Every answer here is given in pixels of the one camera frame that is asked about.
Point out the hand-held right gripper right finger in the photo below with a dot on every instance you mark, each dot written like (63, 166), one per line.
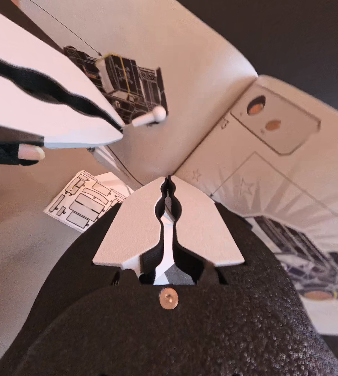
(207, 235)

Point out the lego instruction booklet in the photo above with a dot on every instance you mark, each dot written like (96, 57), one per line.
(192, 70)

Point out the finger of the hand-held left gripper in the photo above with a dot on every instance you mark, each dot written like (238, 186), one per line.
(22, 47)
(28, 111)

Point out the person's left hand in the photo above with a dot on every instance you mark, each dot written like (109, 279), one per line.
(32, 153)

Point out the white booklet stand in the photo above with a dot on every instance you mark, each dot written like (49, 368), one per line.
(157, 114)

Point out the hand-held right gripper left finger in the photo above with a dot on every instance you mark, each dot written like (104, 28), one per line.
(131, 235)

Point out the white sticker sheet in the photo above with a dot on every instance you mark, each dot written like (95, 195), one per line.
(84, 200)

